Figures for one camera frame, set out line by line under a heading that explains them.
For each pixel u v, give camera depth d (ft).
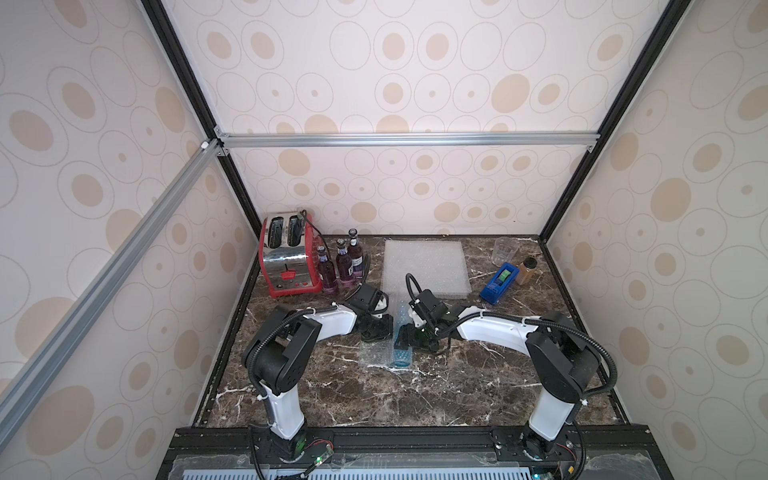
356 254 3.26
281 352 1.58
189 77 2.52
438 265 3.61
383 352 2.92
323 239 3.50
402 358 2.73
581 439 2.35
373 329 2.67
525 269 3.29
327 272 3.10
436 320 2.24
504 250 3.70
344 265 3.17
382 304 2.63
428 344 2.51
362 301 2.54
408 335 2.56
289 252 3.02
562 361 1.55
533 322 1.69
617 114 2.79
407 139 2.95
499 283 3.28
